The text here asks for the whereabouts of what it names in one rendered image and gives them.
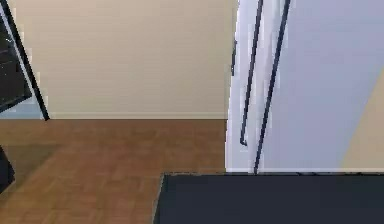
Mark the dark grey kitchen counter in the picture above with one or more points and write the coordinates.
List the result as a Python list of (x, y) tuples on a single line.
[(273, 200)]

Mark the pale grey fridge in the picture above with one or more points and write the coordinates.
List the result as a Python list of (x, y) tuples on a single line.
[(320, 100)]

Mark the dark rounded object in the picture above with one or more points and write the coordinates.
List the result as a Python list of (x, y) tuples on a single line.
[(5, 173)]

